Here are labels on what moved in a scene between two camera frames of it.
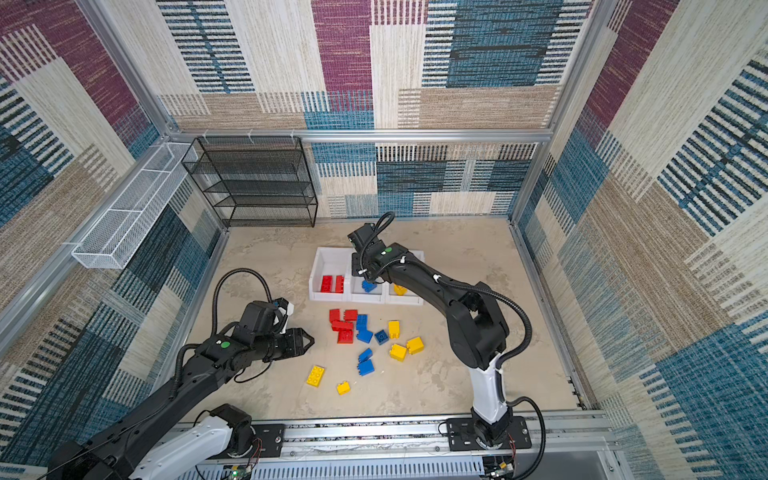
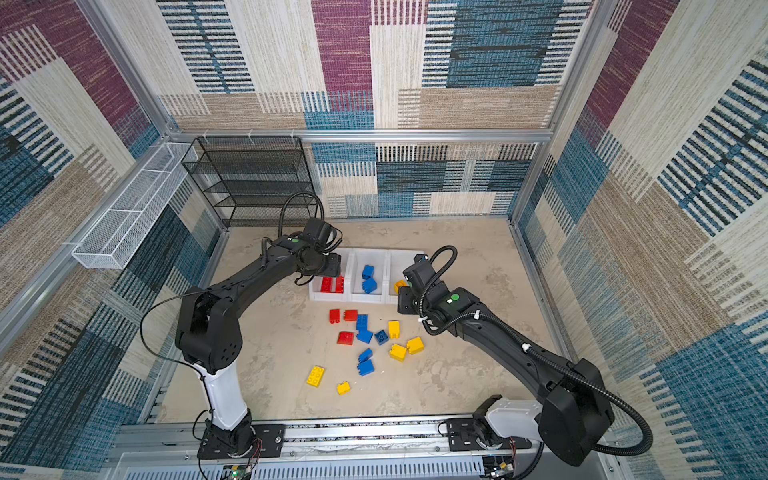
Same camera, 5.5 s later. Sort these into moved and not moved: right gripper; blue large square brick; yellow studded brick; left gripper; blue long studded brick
Moved: right gripper; left gripper
Not moved: blue large square brick; blue long studded brick; yellow studded brick
